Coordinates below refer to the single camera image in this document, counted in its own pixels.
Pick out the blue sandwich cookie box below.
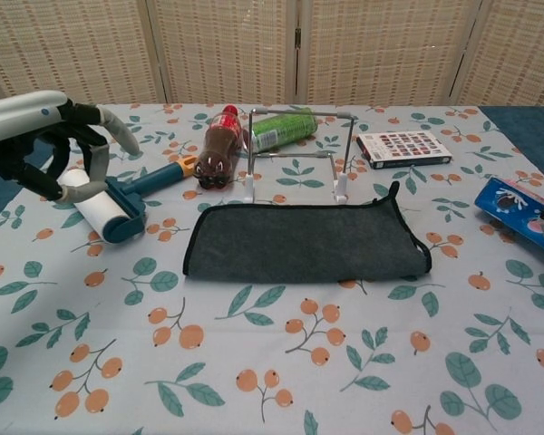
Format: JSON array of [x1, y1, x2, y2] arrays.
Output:
[[474, 176, 544, 255]]

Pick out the black box with picture grid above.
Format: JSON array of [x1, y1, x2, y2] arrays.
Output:
[[355, 130, 453, 171]]

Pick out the cola bottle with red cap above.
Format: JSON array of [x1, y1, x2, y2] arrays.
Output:
[[193, 104, 245, 189]]

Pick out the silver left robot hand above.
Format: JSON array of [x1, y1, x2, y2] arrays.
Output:
[[0, 89, 142, 205]]

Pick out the floral print tablecloth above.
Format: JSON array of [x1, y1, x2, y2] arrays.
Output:
[[0, 102, 544, 435]]

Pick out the blue microfiber cloth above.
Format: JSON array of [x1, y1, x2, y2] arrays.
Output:
[[182, 180, 433, 285]]

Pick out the woven bamboo screen panel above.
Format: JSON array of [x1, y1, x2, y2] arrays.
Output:
[[147, 0, 300, 105], [296, 0, 484, 106], [452, 0, 544, 108], [0, 0, 160, 112]]

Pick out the teal table cover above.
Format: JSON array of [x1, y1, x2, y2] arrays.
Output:
[[0, 103, 544, 233]]

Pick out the teal handled lint roller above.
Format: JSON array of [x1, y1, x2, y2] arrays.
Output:
[[56, 154, 199, 245]]

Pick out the metal wire stand white feet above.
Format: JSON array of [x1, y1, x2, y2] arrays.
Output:
[[243, 107, 357, 210]]

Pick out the green drink can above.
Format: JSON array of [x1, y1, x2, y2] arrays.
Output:
[[248, 107, 319, 151]]

